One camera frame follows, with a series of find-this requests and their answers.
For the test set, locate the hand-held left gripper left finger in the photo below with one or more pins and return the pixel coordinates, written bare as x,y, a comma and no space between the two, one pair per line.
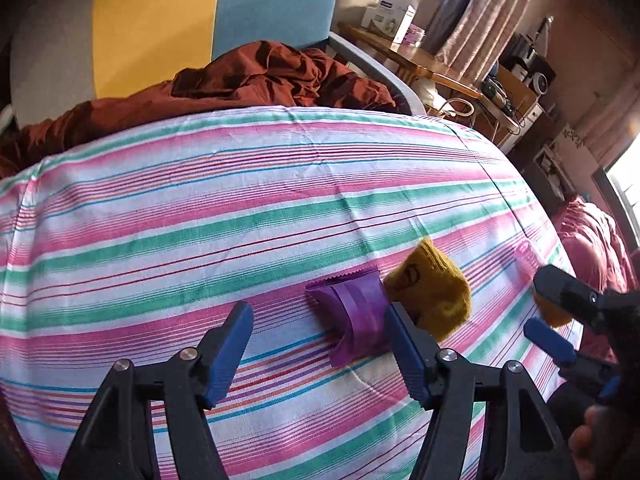
227,355

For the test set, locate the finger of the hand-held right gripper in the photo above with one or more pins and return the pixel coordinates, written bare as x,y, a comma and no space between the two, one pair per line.
570,285
550,342

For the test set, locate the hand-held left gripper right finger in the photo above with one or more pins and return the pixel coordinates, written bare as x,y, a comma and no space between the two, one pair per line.
407,355

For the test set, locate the orange-yellow soft item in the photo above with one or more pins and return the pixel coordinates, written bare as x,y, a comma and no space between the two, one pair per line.
552,312

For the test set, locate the purple snack packet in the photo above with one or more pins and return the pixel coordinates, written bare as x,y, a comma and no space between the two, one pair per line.
352,310

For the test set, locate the mustard yellow sock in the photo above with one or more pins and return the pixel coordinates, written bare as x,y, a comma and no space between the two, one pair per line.
435,285

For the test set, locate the person's right hand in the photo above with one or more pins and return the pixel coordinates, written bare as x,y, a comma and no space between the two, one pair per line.
592,435

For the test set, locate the pink bedding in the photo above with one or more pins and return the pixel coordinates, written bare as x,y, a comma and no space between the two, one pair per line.
595,245

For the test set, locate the striped pink green cloth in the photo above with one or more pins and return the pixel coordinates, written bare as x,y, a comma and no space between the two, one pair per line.
200,210

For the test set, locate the black stereo speaker set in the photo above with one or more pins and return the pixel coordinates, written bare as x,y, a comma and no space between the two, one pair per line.
530,62

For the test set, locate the wooden side table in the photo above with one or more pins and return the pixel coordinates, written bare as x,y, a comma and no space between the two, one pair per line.
415,62

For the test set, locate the dark red cloth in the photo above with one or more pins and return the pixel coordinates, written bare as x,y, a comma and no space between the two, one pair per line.
250,80

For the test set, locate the pink patterned curtain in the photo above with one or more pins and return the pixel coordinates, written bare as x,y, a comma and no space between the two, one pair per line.
490,10

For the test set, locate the small purple box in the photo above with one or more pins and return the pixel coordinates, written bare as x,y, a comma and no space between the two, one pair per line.
415,36

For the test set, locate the white carton box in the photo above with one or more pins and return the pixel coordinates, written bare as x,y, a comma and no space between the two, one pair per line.
387,17

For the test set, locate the grey yellow blue armchair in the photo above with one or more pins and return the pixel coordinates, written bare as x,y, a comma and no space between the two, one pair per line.
160,20

